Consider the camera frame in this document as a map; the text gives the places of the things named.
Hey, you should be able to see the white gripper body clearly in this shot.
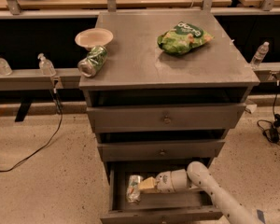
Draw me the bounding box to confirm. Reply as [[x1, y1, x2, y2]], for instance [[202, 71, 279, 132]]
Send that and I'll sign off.
[[156, 169, 190, 193]]

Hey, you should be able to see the white green 7up can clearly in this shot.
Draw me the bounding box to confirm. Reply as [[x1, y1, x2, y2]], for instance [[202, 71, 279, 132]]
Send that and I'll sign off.
[[126, 175, 143, 203]]

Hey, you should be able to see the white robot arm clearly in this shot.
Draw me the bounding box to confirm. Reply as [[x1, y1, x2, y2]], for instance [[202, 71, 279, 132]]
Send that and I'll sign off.
[[137, 161, 263, 224]]

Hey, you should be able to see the grey bottom drawer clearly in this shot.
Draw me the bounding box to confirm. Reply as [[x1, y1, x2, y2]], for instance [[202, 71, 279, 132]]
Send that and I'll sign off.
[[101, 160, 222, 224]]

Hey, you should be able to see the grey drawer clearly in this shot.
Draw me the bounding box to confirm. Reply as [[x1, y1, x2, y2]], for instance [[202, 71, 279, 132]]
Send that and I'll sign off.
[[87, 104, 245, 133], [101, 160, 222, 224], [97, 139, 224, 161]]

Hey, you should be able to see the grey middle drawer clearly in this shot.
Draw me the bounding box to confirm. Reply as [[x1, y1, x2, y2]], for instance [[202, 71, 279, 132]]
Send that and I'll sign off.
[[97, 139, 224, 161]]

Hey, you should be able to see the grey top drawer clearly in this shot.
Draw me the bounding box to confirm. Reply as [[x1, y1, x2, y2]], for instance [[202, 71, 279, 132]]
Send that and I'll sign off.
[[87, 104, 245, 133]]

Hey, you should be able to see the grey drawer cabinet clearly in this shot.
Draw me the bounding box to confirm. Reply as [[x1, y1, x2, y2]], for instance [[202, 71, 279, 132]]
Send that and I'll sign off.
[[78, 9, 260, 224]]

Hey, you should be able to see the crushed green soda can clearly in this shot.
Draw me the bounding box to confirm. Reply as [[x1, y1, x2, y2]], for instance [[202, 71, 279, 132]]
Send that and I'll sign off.
[[77, 46, 107, 77]]

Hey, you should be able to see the green chip bag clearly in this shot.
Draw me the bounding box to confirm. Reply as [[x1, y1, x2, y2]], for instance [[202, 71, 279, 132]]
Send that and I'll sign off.
[[157, 21, 214, 56]]

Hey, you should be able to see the white paper bowl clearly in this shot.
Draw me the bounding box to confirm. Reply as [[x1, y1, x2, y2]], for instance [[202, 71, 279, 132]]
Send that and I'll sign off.
[[75, 28, 113, 51]]

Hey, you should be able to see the clear water bottle right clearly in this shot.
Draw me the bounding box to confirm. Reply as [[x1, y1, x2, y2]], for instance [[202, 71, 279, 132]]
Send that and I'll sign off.
[[250, 41, 270, 69]]

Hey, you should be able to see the clear bottle far left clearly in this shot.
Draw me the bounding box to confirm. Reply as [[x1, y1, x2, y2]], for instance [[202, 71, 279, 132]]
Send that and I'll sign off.
[[0, 57, 12, 76]]

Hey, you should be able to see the black cable bundle right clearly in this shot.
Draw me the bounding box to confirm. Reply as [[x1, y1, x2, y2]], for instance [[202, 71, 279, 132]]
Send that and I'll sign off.
[[257, 77, 280, 147]]

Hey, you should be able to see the black floor cable left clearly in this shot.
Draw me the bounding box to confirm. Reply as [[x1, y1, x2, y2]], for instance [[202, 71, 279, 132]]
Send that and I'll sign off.
[[0, 87, 63, 175]]

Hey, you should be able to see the grey metal rail shelf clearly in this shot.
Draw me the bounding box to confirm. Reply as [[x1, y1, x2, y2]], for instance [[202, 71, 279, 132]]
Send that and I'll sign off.
[[0, 68, 80, 91]]

